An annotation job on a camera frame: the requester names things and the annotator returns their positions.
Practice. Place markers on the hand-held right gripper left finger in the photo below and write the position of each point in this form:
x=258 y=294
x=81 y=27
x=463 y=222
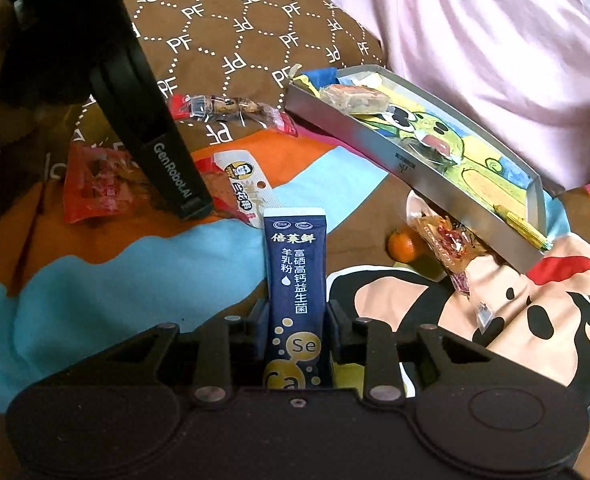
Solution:
x=260 y=332

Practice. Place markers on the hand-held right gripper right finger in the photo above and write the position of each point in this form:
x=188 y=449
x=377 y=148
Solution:
x=336 y=332

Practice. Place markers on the dark blue powder sachet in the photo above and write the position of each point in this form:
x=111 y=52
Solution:
x=295 y=280

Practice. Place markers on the large red snack packet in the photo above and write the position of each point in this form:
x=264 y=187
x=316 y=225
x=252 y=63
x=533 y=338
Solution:
x=95 y=185

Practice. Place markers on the long clear snack packet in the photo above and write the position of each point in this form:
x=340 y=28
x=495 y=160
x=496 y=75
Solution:
x=225 y=107

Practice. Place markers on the tangerine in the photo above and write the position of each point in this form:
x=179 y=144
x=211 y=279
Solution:
x=404 y=246

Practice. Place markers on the clear chili snack packet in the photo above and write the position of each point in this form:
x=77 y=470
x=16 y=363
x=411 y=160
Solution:
x=445 y=245

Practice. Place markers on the white label snack packet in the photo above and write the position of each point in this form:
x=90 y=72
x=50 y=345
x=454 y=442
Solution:
x=240 y=172

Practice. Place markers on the grey metal tray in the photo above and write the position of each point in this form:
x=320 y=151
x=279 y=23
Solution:
x=375 y=145

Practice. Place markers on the yellow snack packet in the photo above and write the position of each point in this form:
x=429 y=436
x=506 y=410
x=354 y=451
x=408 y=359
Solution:
x=522 y=226

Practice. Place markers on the orange cake bar packet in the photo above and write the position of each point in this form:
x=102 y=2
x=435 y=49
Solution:
x=355 y=98

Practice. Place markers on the brown patterned quilt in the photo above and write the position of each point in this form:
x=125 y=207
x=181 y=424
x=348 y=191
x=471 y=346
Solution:
x=235 y=25

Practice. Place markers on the cartoon printed blanket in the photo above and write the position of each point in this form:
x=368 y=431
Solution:
x=125 y=285

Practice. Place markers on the pink bed sheet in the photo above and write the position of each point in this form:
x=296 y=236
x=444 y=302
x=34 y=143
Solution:
x=475 y=35

